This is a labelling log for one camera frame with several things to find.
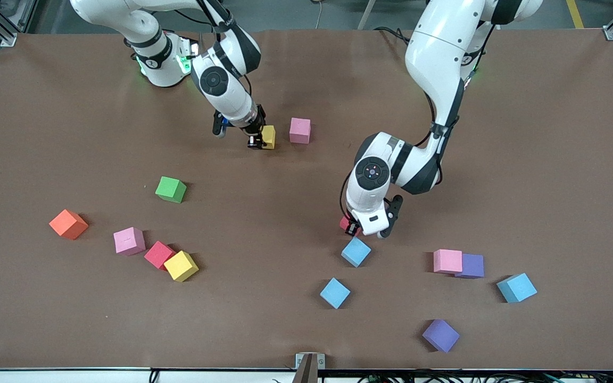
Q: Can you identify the pink foam block with slit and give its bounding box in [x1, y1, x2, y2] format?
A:
[113, 227, 146, 256]

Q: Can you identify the metal bracket at table edge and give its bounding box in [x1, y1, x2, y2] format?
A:
[295, 352, 326, 383]

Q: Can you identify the grey metal stand leg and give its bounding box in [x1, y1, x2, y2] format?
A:
[357, 0, 379, 30]

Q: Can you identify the orange foam block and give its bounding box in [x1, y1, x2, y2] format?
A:
[48, 209, 89, 240]

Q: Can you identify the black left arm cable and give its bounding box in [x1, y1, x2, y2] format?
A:
[340, 21, 499, 214]

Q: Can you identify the purple foam block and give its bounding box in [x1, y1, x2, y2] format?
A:
[454, 253, 485, 279]
[422, 319, 460, 353]

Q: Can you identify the blue foam block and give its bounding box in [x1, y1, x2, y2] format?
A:
[341, 236, 372, 268]
[320, 277, 351, 310]
[496, 272, 538, 304]

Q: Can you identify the green foam block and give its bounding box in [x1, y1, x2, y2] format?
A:
[155, 176, 187, 204]

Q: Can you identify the red foam block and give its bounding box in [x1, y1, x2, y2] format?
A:
[339, 215, 363, 237]
[144, 240, 176, 271]

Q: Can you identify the brown table mat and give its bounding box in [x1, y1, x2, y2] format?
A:
[0, 28, 613, 371]

